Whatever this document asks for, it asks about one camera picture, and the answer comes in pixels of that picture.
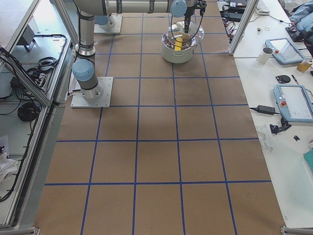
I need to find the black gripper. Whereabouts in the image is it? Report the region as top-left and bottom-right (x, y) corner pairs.
(184, 6), (195, 33)

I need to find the clear glass pot lid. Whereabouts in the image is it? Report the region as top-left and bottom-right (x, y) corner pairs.
(167, 21), (205, 49)

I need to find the yellow corn cob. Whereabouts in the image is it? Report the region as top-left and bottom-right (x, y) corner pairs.
(174, 37), (183, 51)

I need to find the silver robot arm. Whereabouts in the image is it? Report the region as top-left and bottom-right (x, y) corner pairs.
(72, 0), (200, 100)

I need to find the white electric cooking pot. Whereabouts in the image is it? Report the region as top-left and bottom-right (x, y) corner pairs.
(161, 31), (198, 64)

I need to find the white mug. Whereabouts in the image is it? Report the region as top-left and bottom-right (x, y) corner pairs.
(256, 47), (273, 64)

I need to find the far blue teach pendant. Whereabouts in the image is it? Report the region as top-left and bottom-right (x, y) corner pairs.
(265, 38), (305, 64)

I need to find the blue teach pendant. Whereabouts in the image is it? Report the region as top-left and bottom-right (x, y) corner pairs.
(265, 38), (305, 64)
(273, 84), (313, 123)

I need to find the black round disc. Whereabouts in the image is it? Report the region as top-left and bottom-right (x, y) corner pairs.
(275, 75), (291, 84)

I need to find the black power adapter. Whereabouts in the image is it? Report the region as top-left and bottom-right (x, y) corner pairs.
(256, 105), (276, 115)

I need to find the yellow drink can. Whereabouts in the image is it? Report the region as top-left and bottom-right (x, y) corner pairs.
(296, 58), (313, 72)

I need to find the near blue teach pendant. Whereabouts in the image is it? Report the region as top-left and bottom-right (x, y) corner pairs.
(273, 84), (313, 123)

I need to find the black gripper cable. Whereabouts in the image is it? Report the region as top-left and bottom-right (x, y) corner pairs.
(170, 7), (205, 45)

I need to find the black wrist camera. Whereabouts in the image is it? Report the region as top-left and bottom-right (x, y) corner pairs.
(197, 0), (207, 11)

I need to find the aluminium frame post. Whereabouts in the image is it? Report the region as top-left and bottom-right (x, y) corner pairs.
(228, 0), (258, 56)

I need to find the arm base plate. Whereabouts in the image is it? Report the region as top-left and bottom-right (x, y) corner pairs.
(94, 15), (123, 34)
(70, 77), (113, 108)

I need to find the coiled black cable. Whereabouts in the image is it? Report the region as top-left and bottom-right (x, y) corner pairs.
(17, 101), (41, 122)

